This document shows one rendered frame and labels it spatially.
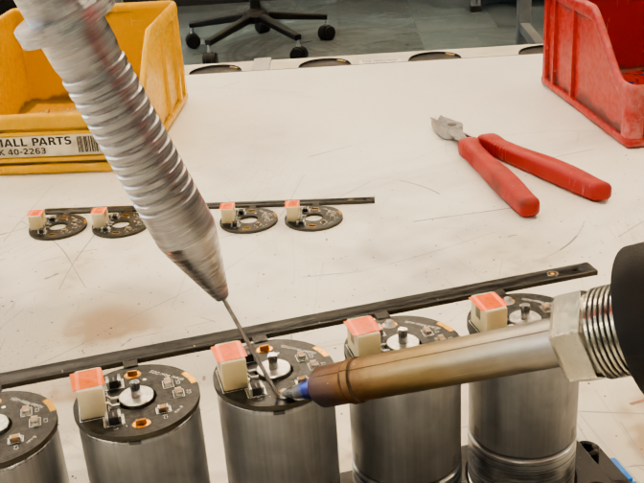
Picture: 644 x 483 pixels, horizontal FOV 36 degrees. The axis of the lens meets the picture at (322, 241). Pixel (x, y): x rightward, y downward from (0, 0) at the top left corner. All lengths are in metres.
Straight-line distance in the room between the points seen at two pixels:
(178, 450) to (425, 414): 0.05
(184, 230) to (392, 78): 0.46
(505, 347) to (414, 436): 0.05
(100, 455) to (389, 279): 0.19
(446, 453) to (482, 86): 0.40
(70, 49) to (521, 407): 0.12
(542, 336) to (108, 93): 0.08
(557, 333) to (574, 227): 0.26
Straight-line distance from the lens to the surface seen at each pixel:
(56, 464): 0.20
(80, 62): 0.16
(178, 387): 0.20
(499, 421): 0.22
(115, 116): 0.16
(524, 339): 0.16
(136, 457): 0.20
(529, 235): 0.40
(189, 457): 0.20
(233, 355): 0.20
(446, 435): 0.21
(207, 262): 0.17
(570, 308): 0.16
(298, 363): 0.21
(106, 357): 0.22
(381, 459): 0.21
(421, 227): 0.41
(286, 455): 0.20
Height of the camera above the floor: 0.92
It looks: 25 degrees down
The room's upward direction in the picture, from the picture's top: 4 degrees counter-clockwise
